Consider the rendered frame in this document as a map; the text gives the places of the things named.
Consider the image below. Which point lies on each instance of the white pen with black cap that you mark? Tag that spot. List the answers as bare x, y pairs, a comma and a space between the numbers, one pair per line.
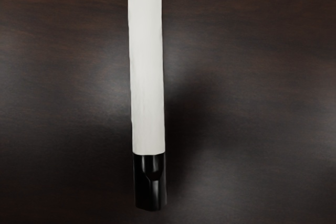
145, 77

